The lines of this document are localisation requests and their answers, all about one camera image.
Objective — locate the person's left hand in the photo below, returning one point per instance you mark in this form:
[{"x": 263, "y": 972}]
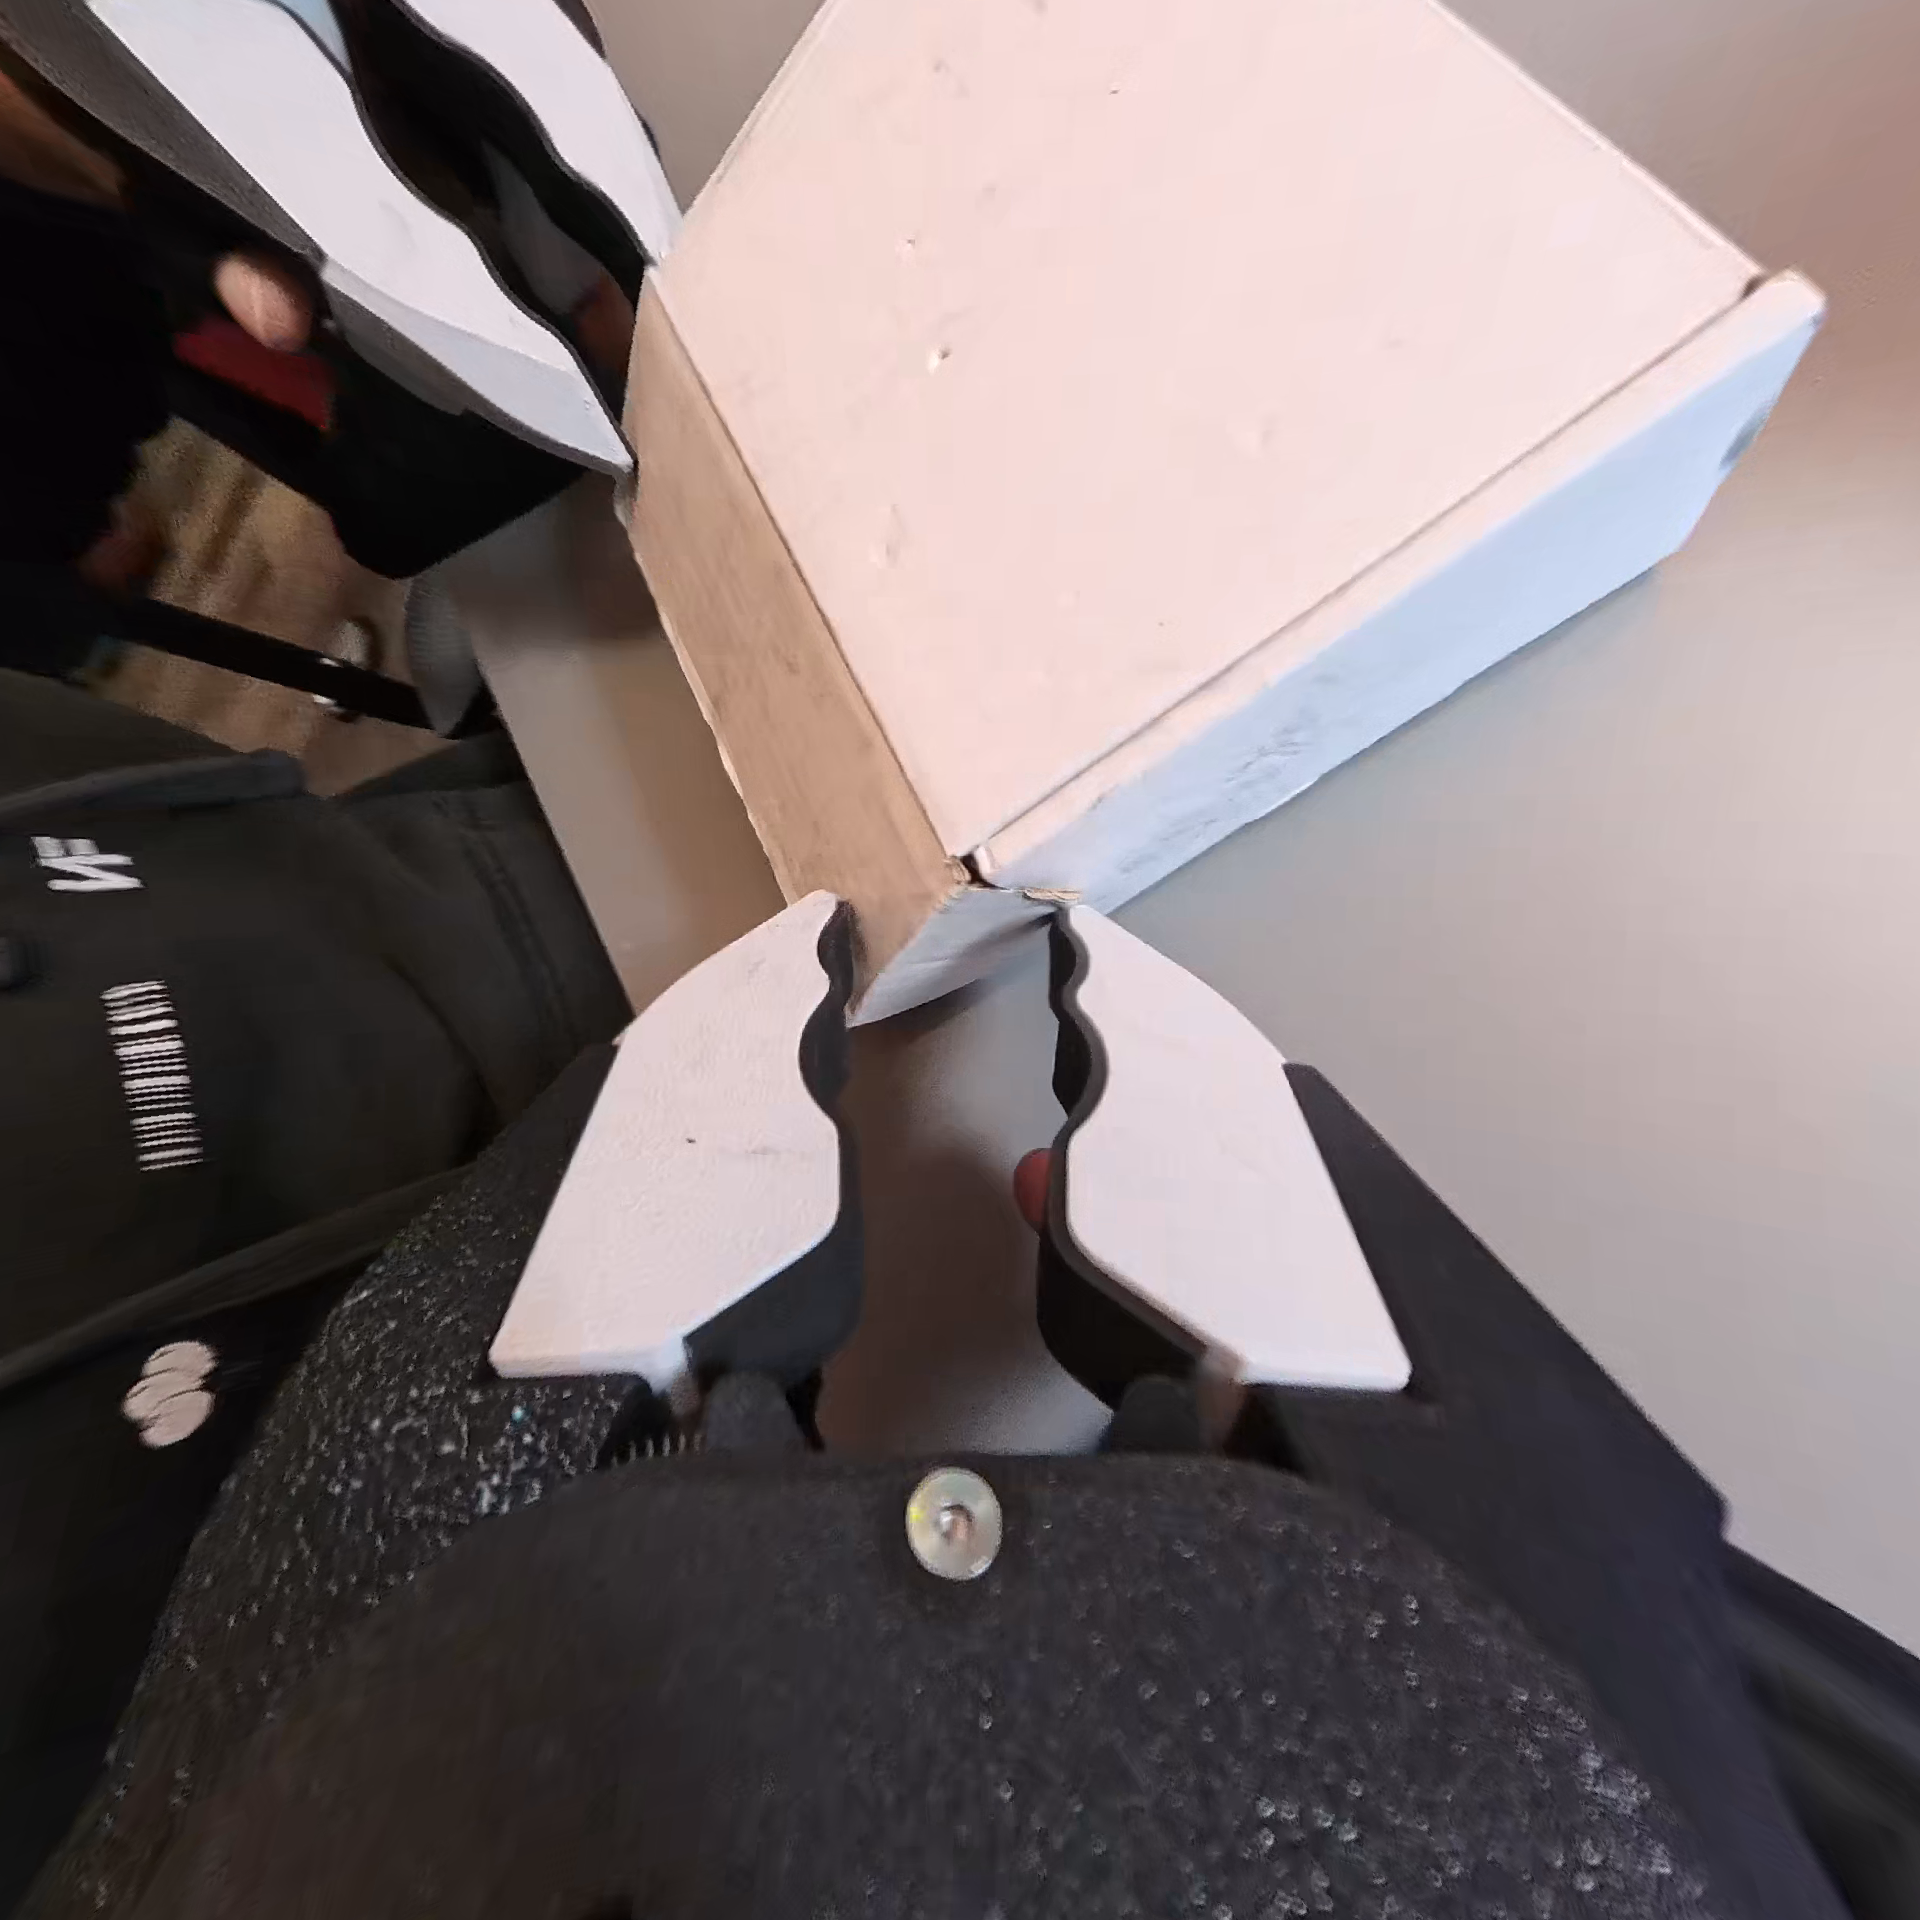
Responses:
[{"x": 263, "y": 300}]

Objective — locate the person's dark clothing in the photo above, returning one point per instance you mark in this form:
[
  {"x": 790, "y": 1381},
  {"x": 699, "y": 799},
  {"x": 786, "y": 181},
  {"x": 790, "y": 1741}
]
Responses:
[{"x": 224, "y": 1051}]

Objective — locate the person's right hand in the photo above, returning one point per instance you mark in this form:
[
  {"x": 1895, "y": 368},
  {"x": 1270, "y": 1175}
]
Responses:
[{"x": 1031, "y": 1190}]

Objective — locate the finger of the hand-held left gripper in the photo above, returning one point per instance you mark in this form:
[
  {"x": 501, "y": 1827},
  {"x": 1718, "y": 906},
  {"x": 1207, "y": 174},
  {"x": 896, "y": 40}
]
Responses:
[
  {"x": 345, "y": 196},
  {"x": 557, "y": 91}
]

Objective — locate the white cardboard mailer box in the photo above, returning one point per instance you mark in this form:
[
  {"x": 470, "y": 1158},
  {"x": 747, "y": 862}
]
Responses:
[{"x": 1126, "y": 375}]

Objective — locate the grey desk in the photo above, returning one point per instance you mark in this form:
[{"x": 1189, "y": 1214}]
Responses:
[{"x": 1499, "y": 975}]

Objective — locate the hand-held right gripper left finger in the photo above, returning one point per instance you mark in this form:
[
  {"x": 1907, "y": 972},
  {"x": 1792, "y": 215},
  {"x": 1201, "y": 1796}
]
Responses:
[{"x": 690, "y": 1184}]

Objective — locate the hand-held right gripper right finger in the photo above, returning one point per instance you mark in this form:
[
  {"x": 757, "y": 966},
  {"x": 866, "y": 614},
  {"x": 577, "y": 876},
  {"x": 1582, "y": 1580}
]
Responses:
[{"x": 1214, "y": 1200}]

